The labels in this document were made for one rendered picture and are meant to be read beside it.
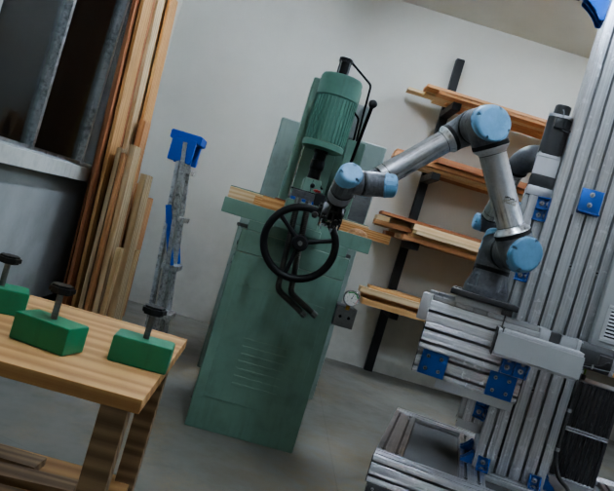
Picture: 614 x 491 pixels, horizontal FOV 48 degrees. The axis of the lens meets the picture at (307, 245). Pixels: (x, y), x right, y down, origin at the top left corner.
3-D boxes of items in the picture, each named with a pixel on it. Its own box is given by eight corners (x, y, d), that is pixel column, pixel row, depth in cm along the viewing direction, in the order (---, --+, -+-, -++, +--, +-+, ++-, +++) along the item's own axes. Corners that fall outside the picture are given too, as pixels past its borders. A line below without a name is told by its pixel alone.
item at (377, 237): (252, 205, 283) (255, 195, 283) (252, 205, 285) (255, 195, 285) (388, 245, 288) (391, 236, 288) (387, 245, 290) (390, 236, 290)
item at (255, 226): (247, 229, 268) (249, 219, 268) (248, 228, 289) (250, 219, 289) (345, 258, 271) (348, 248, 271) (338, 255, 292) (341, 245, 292)
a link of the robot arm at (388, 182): (389, 173, 220) (356, 170, 218) (401, 172, 209) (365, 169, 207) (387, 199, 220) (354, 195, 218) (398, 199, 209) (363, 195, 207)
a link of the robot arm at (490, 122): (526, 263, 230) (486, 103, 224) (551, 268, 216) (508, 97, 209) (494, 274, 229) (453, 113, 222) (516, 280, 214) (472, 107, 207)
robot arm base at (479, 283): (505, 302, 241) (513, 275, 240) (508, 303, 226) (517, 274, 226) (462, 288, 244) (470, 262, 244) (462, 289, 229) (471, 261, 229)
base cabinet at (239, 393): (181, 424, 269) (233, 249, 268) (195, 388, 327) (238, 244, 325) (292, 454, 272) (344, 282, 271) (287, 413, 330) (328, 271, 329)
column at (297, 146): (267, 233, 303) (314, 75, 302) (266, 232, 325) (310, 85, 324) (316, 247, 305) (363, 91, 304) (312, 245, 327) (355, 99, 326)
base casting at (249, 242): (234, 249, 268) (241, 227, 268) (239, 244, 325) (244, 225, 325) (344, 282, 271) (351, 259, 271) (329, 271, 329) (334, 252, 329)
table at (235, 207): (218, 209, 258) (222, 194, 257) (222, 210, 288) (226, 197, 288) (372, 255, 262) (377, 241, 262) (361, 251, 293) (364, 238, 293)
